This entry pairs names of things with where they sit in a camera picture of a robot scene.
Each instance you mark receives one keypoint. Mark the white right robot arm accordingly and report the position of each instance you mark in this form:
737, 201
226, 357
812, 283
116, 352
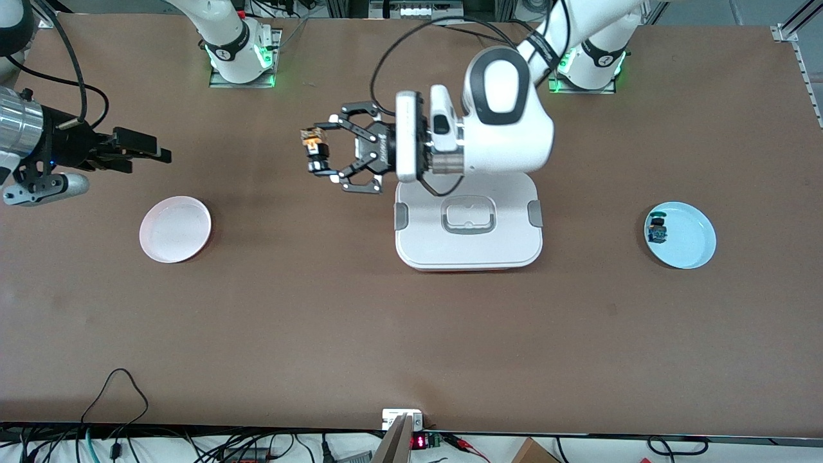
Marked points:
231, 45

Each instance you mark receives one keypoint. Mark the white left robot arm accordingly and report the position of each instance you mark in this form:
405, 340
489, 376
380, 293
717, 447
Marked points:
508, 128

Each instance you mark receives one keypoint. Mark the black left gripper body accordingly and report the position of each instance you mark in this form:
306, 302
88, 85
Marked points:
378, 153

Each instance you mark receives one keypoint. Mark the white metal bracket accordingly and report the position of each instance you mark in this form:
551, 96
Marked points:
393, 415

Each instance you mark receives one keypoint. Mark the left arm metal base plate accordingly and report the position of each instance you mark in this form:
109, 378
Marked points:
582, 91

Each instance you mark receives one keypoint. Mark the red digit display module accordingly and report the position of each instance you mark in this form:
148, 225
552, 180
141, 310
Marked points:
423, 442

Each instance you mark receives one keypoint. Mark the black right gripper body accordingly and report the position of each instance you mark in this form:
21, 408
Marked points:
69, 140

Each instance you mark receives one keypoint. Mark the white round plate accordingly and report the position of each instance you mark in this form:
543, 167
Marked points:
175, 229

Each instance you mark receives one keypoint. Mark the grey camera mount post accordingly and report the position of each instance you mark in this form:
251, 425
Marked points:
393, 447

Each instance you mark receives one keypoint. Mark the brown cardboard box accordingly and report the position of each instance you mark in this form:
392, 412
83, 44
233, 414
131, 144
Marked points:
533, 453

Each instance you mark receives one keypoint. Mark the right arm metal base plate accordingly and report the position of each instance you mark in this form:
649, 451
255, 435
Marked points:
241, 84

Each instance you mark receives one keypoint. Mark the white lidded food container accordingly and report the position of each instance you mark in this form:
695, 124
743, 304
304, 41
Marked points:
468, 247

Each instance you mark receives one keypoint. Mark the white power strip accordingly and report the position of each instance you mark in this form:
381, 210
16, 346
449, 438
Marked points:
418, 9

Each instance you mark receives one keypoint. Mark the green push button switch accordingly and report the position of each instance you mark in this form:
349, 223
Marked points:
658, 230

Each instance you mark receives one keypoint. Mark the aluminium frame profile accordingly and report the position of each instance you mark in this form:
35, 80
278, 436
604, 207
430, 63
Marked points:
797, 45

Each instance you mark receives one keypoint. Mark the light blue round plate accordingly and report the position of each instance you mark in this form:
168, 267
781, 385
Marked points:
691, 241

